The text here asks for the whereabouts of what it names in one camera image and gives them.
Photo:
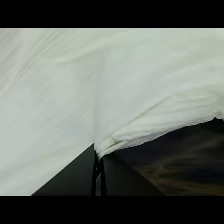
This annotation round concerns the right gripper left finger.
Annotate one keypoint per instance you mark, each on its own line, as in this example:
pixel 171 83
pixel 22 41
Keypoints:
pixel 78 176

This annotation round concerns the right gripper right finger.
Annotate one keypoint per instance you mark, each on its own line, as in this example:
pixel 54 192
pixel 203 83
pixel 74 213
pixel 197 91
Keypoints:
pixel 123 180

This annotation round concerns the white garment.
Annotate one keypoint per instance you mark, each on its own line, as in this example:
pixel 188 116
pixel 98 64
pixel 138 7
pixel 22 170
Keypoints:
pixel 100 83

